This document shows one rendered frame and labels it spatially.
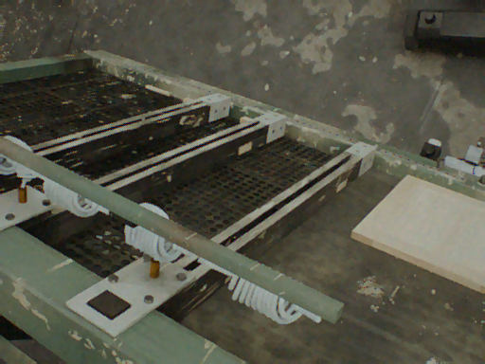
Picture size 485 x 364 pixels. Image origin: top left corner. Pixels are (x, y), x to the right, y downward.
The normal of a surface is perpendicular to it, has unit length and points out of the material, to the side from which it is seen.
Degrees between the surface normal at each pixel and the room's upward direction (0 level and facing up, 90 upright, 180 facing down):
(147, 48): 0
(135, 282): 58
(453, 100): 0
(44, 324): 32
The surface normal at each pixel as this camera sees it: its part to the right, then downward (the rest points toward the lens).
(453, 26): -0.36, -0.23
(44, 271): 0.16, -0.89
